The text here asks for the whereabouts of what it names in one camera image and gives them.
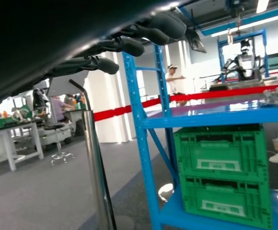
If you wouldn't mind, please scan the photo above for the blue metal shelf rack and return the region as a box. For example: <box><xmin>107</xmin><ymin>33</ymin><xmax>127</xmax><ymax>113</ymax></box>
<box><xmin>122</xmin><ymin>44</ymin><xmax>278</xmax><ymax>230</ymax></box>

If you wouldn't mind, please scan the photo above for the white pillar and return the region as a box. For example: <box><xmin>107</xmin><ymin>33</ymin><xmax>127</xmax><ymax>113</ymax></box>
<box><xmin>84</xmin><ymin>51</ymin><xmax>137</xmax><ymax>144</ymax></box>

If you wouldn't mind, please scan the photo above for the black stool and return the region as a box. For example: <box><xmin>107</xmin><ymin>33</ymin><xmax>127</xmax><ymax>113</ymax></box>
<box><xmin>44</xmin><ymin>123</ymin><xmax>76</xmax><ymax>167</ymax></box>

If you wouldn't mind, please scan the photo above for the white table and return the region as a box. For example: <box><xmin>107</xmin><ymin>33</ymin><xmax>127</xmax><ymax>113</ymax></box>
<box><xmin>0</xmin><ymin>118</ymin><xmax>45</xmax><ymax>173</ymax></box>

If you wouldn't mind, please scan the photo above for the black hanging monitor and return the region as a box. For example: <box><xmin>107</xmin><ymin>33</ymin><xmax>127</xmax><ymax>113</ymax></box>
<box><xmin>184</xmin><ymin>27</ymin><xmax>208</xmax><ymax>54</ymax></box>

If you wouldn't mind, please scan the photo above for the green plastic crate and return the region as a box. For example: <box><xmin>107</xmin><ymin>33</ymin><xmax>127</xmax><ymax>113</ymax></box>
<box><xmin>179</xmin><ymin>176</ymin><xmax>273</xmax><ymax>230</ymax></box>
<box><xmin>174</xmin><ymin>124</ymin><xmax>270</xmax><ymax>184</ymax></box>

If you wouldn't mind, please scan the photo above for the silver humanoid robot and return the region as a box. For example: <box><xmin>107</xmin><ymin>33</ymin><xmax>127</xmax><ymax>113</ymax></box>
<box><xmin>221</xmin><ymin>38</ymin><xmax>266</xmax><ymax>82</ymax></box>

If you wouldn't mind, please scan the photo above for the blue gantry frame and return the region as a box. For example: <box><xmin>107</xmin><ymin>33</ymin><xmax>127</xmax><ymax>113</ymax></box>
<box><xmin>217</xmin><ymin>29</ymin><xmax>268</xmax><ymax>84</ymax></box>

